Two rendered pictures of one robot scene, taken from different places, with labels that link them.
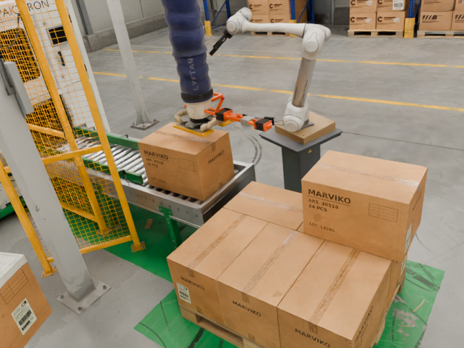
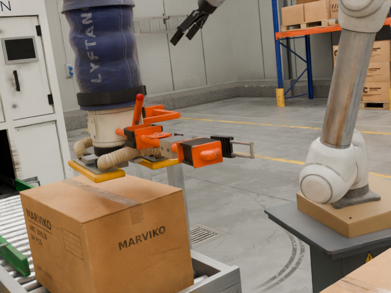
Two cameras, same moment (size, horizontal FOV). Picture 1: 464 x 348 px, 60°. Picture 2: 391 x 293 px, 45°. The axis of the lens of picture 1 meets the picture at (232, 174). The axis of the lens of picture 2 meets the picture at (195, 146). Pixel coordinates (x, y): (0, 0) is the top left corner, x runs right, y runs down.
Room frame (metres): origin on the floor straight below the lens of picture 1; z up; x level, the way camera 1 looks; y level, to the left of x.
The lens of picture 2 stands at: (1.20, -0.48, 1.44)
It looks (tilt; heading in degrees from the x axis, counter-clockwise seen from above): 11 degrees down; 14
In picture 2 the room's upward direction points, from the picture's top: 7 degrees counter-clockwise
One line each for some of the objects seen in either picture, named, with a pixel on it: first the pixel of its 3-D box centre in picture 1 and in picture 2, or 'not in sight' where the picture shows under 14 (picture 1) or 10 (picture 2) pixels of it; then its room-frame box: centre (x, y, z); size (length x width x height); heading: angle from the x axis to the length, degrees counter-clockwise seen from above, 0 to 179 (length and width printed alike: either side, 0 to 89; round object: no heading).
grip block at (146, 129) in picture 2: (224, 114); (144, 135); (2.51, -0.01, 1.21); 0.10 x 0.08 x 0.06; 131
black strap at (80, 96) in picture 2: (197, 92); (112, 95); (2.70, 0.15, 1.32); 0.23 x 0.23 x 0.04
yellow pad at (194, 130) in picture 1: (192, 126); (93, 163); (2.64, 0.23, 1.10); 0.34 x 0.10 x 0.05; 41
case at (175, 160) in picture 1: (187, 159); (103, 238); (2.84, 0.33, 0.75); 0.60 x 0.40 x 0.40; 51
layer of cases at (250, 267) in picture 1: (290, 263); not in sight; (1.94, -0.29, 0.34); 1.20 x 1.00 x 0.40; 50
